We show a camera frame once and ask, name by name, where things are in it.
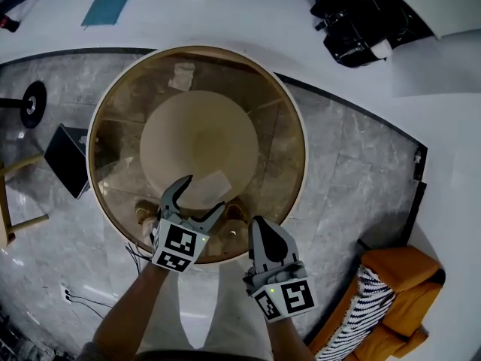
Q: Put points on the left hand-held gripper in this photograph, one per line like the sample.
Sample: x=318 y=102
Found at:
x=180 y=246

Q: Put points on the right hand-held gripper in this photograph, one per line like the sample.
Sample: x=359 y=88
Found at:
x=289 y=299

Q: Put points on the black waste bin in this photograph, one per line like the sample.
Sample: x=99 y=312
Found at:
x=65 y=160

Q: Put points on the person's right forearm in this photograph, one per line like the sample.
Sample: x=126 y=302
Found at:
x=287 y=340

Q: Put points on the person's left forearm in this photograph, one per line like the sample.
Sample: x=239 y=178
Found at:
x=127 y=310

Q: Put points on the round glass-top side table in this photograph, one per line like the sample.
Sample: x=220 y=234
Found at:
x=263 y=145

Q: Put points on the person's left shoe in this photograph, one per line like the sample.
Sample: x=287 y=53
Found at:
x=144 y=213

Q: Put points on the person's light trousers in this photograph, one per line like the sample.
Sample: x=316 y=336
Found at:
x=225 y=314

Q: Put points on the black white striped cushion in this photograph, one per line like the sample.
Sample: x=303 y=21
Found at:
x=360 y=314

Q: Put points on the crumpled white paper piece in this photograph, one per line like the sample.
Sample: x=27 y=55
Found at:
x=182 y=75

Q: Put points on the person's brown shirt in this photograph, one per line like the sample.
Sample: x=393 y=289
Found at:
x=188 y=356

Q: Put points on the orange sofa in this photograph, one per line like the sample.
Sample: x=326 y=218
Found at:
x=406 y=276

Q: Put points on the white power strip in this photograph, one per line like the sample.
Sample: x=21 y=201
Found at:
x=65 y=293

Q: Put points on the black coat rack stand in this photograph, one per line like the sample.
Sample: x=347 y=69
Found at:
x=37 y=117

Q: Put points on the wooden side table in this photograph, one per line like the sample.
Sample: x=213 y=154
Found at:
x=5 y=209

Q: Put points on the teal notebook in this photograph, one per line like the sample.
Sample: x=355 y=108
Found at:
x=109 y=2

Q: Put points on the small white cup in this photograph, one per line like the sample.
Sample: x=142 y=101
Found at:
x=381 y=49

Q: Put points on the black bag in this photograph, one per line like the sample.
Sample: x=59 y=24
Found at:
x=349 y=32

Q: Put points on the dark cola bottle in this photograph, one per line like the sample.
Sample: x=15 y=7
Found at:
x=9 y=24

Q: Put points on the black screen housing bar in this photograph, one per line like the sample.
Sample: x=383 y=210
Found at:
x=417 y=17

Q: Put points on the white projection screen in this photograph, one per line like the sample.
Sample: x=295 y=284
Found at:
x=451 y=6

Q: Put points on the white wall socket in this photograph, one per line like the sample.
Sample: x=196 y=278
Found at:
x=417 y=158

